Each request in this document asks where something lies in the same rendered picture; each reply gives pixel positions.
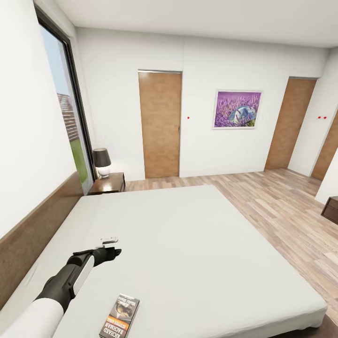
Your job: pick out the table lamp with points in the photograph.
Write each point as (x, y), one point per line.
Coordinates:
(101, 161)

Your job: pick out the hardback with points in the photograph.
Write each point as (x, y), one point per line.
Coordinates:
(120, 318)

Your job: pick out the nightstand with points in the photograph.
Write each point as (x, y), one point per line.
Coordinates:
(114, 182)

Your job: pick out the fixed window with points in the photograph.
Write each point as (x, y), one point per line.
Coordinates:
(62, 66)

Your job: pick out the bed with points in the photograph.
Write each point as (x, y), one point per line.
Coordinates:
(198, 267)

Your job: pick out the sliding door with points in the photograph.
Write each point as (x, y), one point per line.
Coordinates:
(328, 151)
(160, 105)
(295, 102)

